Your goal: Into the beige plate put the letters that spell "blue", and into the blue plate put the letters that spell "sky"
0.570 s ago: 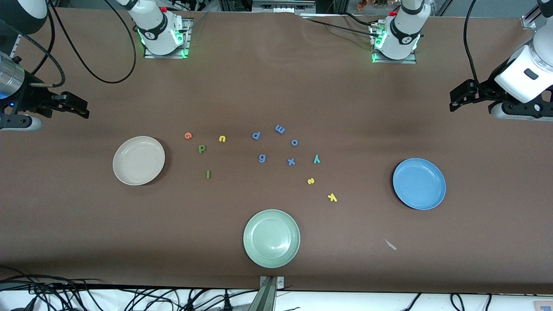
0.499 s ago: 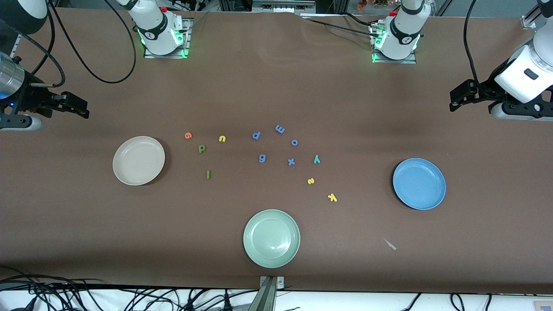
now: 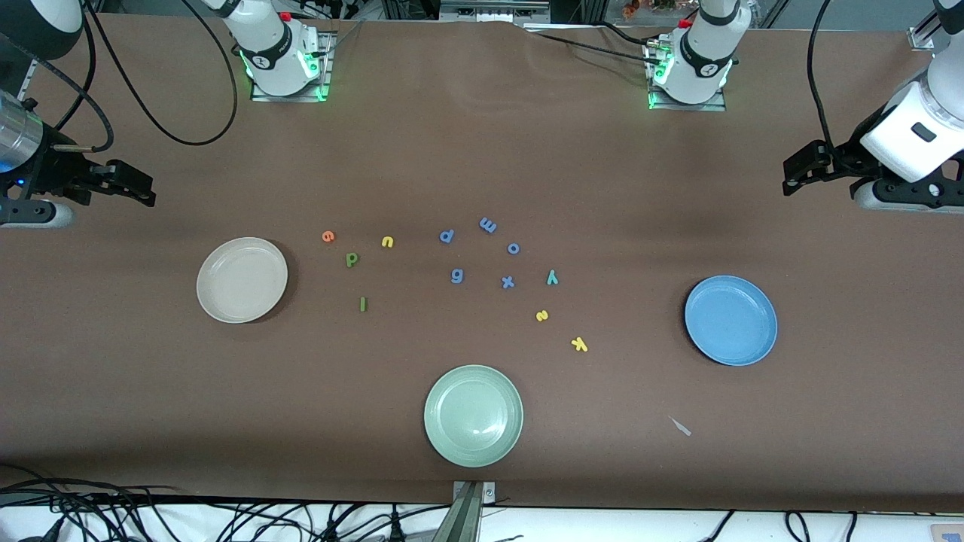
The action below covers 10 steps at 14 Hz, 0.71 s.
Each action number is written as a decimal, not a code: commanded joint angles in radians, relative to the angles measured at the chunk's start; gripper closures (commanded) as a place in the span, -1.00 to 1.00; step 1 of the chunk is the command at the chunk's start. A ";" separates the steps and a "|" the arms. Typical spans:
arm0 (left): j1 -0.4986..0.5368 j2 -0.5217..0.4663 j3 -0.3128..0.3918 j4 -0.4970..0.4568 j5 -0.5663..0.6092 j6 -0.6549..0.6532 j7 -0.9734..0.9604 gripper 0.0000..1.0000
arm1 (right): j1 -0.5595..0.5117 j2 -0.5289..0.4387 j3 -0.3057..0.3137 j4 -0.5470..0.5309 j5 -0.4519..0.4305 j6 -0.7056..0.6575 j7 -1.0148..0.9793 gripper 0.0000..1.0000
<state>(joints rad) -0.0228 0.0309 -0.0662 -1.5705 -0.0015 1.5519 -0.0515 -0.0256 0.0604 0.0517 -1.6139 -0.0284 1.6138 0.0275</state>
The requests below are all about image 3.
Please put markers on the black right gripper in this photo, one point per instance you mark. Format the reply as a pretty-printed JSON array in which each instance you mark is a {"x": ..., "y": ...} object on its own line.
[{"x": 54, "y": 167}]

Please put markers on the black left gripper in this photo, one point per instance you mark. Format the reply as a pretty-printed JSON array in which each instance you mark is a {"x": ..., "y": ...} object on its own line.
[{"x": 845, "y": 159}]

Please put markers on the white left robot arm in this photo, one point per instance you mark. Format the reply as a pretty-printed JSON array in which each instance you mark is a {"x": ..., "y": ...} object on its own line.
[{"x": 704, "y": 53}]

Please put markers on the beige brown round plate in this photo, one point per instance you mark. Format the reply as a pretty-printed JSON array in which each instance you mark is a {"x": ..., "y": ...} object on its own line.
[{"x": 241, "y": 280}]

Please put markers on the blue round plate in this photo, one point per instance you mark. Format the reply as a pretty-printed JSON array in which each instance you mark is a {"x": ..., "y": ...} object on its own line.
[{"x": 730, "y": 320}]

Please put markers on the orange background object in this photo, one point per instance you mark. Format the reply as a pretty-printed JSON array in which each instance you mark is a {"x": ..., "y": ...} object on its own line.
[{"x": 633, "y": 7}]

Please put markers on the yellow foam letter k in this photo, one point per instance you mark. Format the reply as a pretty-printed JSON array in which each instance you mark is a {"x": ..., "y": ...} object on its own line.
[{"x": 578, "y": 344}]

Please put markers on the small white tape scrap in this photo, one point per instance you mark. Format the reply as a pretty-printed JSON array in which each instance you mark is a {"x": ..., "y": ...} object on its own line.
[{"x": 681, "y": 427}]

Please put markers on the brown table cover sheet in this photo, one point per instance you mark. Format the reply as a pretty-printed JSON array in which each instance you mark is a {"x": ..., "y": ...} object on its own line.
[{"x": 482, "y": 150}]

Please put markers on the blue foam letter m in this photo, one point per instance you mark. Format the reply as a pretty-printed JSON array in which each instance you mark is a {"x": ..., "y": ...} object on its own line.
[{"x": 488, "y": 225}]

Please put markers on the beige box corner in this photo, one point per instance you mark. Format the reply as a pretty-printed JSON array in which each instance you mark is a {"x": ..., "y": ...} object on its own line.
[{"x": 949, "y": 533}]

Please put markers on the pale green round plate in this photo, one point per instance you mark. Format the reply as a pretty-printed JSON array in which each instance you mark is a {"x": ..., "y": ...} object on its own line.
[{"x": 473, "y": 415}]

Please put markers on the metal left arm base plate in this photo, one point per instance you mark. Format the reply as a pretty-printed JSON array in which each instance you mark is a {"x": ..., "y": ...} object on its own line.
[{"x": 715, "y": 108}]

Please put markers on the aluminium profile rail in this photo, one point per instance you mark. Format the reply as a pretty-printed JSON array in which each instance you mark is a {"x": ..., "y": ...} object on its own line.
[
  {"x": 922, "y": 34},
  {"x": 26, "y": 79}
]

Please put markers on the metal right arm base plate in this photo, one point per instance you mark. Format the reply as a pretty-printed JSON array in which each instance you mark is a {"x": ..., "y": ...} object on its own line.
[{"x": 260, "y": 96}]

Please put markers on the dark metal frame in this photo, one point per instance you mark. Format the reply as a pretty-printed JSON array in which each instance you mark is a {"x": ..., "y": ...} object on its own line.
[{"x": 489, "y": 9}]

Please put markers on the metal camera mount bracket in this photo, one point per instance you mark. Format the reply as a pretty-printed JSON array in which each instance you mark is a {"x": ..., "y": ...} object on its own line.
[{"x": 467, "y": 519}]

